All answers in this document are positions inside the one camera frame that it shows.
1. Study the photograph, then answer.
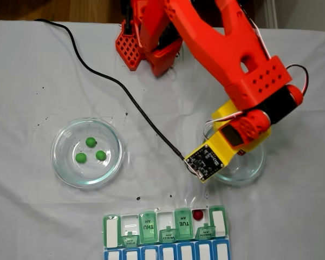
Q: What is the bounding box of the weekly pill organizer box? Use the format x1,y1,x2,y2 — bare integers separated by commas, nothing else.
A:
102,205,231,260

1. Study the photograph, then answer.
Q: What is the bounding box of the glass bowl with embossed logo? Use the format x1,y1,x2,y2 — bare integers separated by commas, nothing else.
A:
199,119,267,187

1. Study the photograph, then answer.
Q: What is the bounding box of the black table clamp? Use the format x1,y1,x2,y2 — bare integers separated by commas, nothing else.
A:
120,0,133,36

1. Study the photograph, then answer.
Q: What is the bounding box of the clear glass bowl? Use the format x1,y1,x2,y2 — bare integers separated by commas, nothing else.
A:
50,116,125,189

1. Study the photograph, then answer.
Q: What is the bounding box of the white table cover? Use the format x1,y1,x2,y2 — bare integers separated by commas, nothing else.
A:
0,19,325,260

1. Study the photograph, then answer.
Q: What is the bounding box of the gripper servo wire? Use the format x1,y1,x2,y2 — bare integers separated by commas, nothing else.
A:
202,111,246,141

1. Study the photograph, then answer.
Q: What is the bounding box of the camera board on yellow mount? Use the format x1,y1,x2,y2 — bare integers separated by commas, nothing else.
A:
184,129,241,184

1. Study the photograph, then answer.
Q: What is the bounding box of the wrist servo wire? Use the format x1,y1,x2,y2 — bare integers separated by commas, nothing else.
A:
248,17,310,99

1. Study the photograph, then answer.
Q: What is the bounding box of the black camera cable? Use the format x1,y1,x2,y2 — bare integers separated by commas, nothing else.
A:
34,18,190,165

